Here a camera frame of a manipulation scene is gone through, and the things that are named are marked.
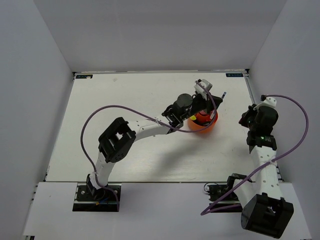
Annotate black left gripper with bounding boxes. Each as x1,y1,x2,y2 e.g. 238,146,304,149
181,92,223,122

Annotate yellow highlighter marker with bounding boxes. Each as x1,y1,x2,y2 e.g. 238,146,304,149
190,115,197,121

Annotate blue gel pen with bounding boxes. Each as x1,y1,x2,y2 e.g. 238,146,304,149
221,91,227,99

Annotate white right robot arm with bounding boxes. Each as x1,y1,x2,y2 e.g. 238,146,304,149
225,103,294,239

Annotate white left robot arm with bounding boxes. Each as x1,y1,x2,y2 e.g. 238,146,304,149
86,92,223,201

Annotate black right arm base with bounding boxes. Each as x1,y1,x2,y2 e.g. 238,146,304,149
203,174,245,214

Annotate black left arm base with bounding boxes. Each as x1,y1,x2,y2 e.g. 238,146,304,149
72,184,121,213

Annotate orange round stationery organizer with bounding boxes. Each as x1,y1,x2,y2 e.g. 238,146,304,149
187,111,218,134

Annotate right blue corner label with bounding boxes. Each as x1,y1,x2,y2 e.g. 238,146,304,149
225,73,244,78

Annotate blue corner label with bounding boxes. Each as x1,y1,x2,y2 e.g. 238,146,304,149
75,74,93,79
225,73,244,78

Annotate left blue corner label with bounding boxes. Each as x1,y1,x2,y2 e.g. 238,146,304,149
75,74,93,79

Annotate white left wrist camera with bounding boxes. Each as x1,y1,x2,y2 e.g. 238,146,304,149
194,79,213,99

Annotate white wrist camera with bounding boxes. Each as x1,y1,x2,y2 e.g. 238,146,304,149
259,95,277,109
194,79,213,99

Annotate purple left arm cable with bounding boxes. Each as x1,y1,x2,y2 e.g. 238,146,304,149
80,79,218,212

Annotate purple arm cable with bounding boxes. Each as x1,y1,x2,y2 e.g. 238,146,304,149
200,94,310,216
80,79,218,212

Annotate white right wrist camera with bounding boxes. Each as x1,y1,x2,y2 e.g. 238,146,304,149
259,95,277,109

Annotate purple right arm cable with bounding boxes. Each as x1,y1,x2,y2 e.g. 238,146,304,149
200,94,310,216

